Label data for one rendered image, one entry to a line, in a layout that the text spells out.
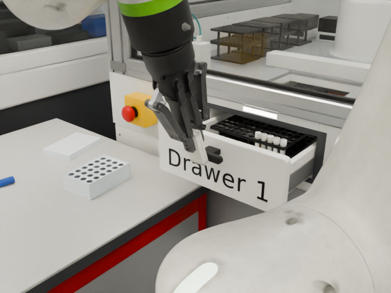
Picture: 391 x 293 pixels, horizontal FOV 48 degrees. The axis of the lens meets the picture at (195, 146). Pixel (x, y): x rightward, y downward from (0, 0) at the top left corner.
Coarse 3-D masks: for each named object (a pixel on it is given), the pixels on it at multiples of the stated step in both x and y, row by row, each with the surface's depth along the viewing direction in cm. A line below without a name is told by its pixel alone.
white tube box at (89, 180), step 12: (108, 156) 103; (84, 168) 99; (96, 168) 98; (108, 168) 98; (120, 168) 98; (72, 180) 93; (84, 180) 92; (96, 180) 92; (108, 180) 95; (120, 180) 98; (84, 192) 92; (96, 192) 93
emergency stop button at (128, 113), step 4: (124, 108) 106; (128, 108) 105; (132, 108) 106; (124, 112) 106; (128, 112) 105; (132, 112) 105; (124, 116) 107; (128, 116) 106; (132, 116) 105; (128, 120) 106; (132, 120) 106
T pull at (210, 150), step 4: (208, 148) 79; (212, 148) 79; (216, 148) 79; (188, 152) 80; (208, 152) 78; (212, 152) 78; (216, 152) 78; (220, 152) 79; (208, 156) 77; (212, 156) 76; (216, 156) 76; (220, 156) 76; (208, 160) 77; (212, 160) 77; (216, 160) 76; (220, 160) 76
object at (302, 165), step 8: (208, 120) 97; (216, 120) 98; (208, 128) 97; (312, 144) 85; (304, 152) 82; (312, 152) 84; (296, 160) 79; (304, 160) 82; (312, 160) 84; (296, 168) 80; (304, 168) 82; (312, 168) 85; (296, 176) 80; (304, 176) 83; (296, 184) 81; (288, 192) 79
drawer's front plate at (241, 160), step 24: (168, 144) 88; (216, 144) 80; (240, 144) 77; (168, 168) 90; (216, 168) 81; (240, 168) 78; (264, 168) 74; (288, 168) 72; (240, 192) 80; (264, 192) 76
